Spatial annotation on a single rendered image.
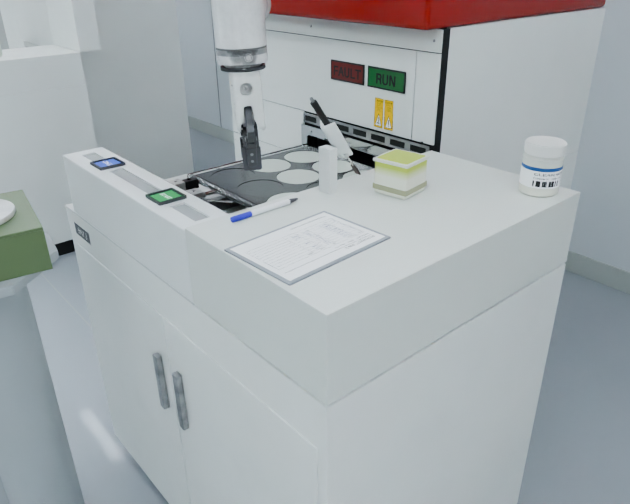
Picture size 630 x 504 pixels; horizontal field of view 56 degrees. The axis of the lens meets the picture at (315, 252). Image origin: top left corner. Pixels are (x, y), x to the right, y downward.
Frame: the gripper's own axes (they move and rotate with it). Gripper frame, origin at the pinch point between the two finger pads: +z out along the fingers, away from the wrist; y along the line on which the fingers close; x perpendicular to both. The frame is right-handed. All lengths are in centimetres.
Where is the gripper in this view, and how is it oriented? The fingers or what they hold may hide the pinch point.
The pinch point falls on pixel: (250, 154)
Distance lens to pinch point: 108.0
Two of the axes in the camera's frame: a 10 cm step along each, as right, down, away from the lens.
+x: -9.9, 1.1, -1.3
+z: 0.4, 8.9, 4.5
